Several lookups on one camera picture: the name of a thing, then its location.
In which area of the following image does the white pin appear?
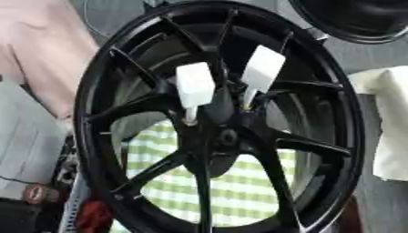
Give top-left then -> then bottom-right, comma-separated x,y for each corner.
175,61 -> 217,126
239,45 -> 287,111

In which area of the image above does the black spoked wheel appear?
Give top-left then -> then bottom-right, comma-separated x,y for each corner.
71,0 -> 367,233

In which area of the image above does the black round object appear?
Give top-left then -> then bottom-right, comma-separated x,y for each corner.
287,0 -> 408,46

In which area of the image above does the white cloth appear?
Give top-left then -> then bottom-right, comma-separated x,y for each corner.
347,66 -> 408,182

